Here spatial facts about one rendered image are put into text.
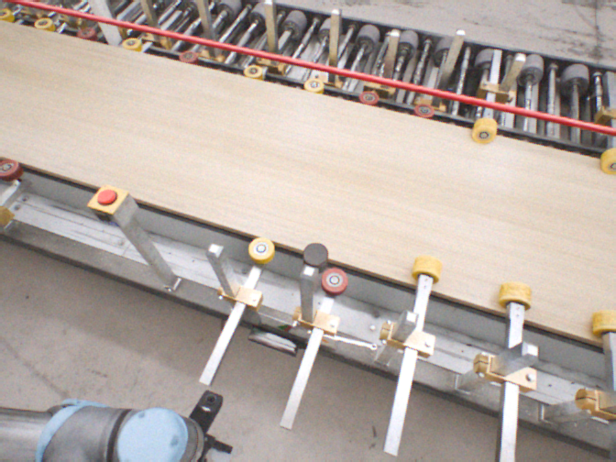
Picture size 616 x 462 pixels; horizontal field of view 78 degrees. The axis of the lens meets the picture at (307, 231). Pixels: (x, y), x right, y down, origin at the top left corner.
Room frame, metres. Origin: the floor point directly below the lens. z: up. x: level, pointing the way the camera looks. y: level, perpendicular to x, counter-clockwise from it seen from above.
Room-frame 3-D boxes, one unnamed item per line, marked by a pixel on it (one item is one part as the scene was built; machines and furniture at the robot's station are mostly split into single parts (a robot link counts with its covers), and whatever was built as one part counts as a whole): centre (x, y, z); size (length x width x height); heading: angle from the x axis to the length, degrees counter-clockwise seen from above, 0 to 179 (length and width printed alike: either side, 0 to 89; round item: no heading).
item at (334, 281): (0.46, -0.08, 0.85); 0.08 x 0.08 x 0.11
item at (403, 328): (0.28, -0.24, 0.86); 0.03 x 0.03 x 0.48; 70
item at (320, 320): (0.36, -0.03, 0.85); 0.13 x 0.06 x 0.05; 70
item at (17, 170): (0.91, 1.09, 0.85); 0.08 x 0.08 x 0.11
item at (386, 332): (0.28, -0.26, 0.95); 0.13 x 0.06 x 0.05; 70
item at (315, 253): (0.41, -0.02, 1.07); 0.06 x 0.06 x 0.22; 70
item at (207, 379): (0.39, 0.21, 0.83); 0.43 x 0.03 x 0.04; 160
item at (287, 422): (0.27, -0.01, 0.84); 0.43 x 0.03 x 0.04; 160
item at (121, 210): (0.54, 0.48, 1.18); 0.07 x 0.07 x 0.08; 70
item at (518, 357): (0.20, -0.47, 0.90); 0.03 x 0.03 x 0.48; 70
